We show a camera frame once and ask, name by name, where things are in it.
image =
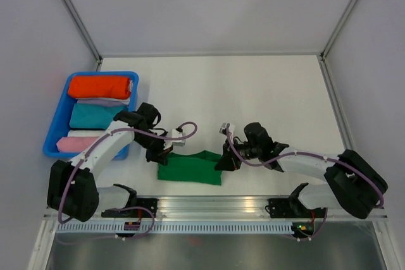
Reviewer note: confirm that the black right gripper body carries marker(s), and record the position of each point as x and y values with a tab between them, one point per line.
247	151

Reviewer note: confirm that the aluminium frame post left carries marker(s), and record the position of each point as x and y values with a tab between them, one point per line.
83	31

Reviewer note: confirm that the white rolled t-shirt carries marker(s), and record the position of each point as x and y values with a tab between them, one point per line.
85	133

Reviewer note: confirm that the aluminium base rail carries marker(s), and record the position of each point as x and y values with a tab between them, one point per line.
219	207

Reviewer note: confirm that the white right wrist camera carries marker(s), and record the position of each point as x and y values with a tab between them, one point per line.
227	130

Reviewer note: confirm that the orange rolled t-shirt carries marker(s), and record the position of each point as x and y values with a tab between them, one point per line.
115	87

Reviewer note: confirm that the blue plastic bin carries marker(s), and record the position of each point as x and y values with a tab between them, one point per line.
60	124

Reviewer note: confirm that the teal rolled t-shirt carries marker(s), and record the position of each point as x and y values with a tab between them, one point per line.
93	117

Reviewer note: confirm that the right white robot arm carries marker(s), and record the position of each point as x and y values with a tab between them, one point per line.
348	182

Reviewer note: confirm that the green t-shirt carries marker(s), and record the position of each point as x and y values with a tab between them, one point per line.
197	168

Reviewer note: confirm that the aluminium frame post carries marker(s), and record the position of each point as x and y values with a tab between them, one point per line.
83	31
343	19

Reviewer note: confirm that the lilac rolled t-shirt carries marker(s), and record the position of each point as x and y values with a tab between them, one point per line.
104	102

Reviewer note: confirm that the pink rolled t-shirt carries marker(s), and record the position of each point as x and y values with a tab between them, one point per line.
74	145

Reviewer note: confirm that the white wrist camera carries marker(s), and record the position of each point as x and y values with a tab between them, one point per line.
227	130
177	137

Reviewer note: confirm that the slotted cable duct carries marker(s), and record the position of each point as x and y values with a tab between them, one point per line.
177	227

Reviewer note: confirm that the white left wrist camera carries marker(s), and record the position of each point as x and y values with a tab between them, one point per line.
177	137

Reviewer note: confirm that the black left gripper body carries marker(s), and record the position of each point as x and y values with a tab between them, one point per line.
154	148

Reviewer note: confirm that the aluminium frame post right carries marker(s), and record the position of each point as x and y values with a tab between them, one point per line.
343	19

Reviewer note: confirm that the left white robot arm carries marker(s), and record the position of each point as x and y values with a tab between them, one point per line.
72	186

